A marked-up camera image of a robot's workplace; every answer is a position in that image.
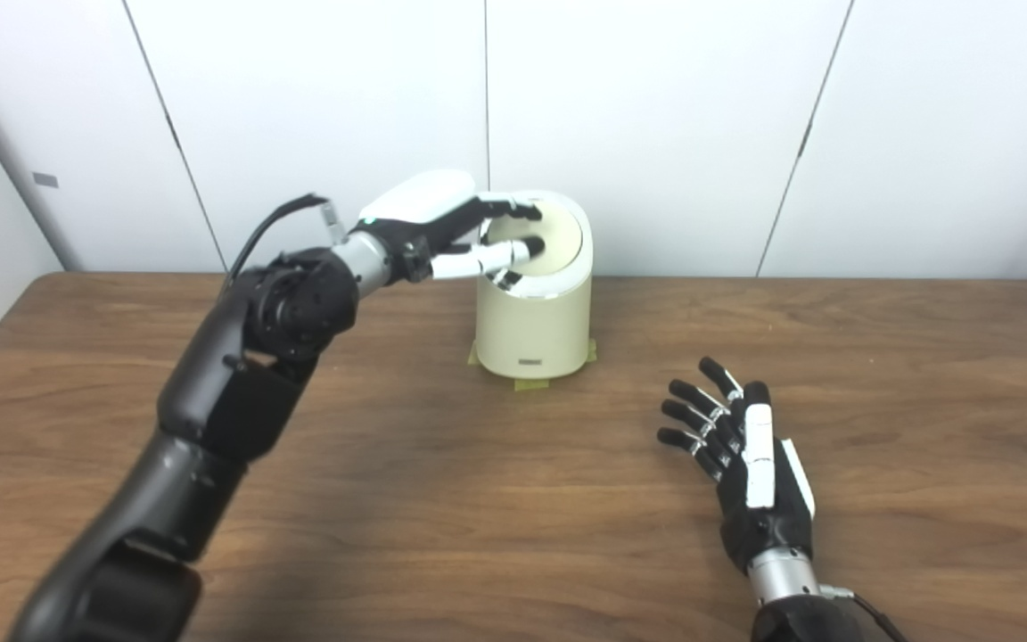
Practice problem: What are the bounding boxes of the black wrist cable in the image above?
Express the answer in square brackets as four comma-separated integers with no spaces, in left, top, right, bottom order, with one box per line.
[821,584,911,642]
[224,193,341,291]

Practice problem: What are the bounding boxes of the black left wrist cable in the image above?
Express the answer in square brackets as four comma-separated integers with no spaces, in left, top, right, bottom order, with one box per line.
[224,193,341,291]

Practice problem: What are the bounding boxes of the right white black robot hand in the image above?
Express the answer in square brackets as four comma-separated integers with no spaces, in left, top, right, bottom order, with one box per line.
[656,357,816,576]

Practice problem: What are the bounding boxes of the cream-colored bin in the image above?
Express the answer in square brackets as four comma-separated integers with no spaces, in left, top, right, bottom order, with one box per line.
[474,189,595,380]

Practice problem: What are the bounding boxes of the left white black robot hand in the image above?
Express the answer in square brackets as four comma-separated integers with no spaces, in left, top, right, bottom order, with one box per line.
[355,169,546,284]

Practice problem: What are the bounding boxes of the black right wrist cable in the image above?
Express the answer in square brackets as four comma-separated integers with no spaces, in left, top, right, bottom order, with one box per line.
[821,584,911,642]

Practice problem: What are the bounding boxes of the round cream bin lid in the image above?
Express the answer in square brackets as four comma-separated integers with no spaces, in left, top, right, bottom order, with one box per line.
[485,203,584,288]

